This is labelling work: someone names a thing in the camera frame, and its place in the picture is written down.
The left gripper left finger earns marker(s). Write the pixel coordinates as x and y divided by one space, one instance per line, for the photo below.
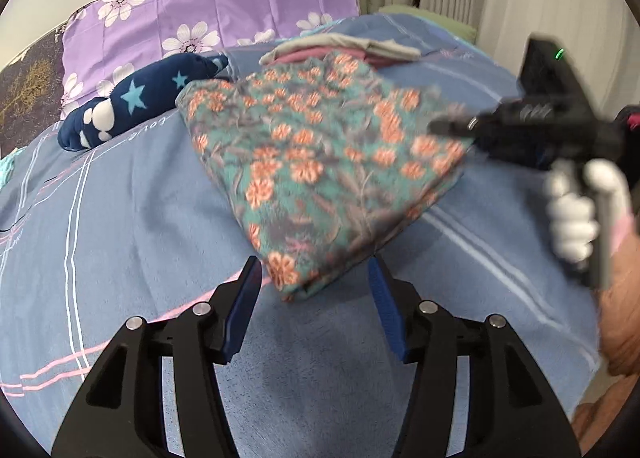
118 411

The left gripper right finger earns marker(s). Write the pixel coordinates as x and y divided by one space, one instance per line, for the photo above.
477 391

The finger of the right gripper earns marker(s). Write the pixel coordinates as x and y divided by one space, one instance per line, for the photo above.
469 127

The floral green orange shirt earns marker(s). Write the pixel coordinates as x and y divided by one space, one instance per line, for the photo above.
323 162

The pink sleeve right forearm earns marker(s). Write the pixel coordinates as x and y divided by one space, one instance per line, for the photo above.
619 338

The right white gloved hand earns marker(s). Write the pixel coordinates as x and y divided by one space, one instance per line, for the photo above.
579 217

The folded beige garment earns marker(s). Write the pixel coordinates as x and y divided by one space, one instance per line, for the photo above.
388 48

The folded pink garment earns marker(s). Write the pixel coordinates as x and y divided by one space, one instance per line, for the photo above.
374 60

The green pillow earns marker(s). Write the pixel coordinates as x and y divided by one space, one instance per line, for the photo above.
459 29

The blue plaid bed sheet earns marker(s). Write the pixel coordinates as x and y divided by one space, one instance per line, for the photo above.
135 227

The turquoise blanket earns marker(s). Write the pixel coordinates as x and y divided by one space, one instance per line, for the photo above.
7 165

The purple floral pillow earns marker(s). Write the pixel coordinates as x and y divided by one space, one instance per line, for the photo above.
107 40

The navy star plush blanket roll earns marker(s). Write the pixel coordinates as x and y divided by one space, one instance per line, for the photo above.
143 95

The dark tree pattern headboard cushion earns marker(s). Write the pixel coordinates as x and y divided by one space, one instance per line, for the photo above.
31 91

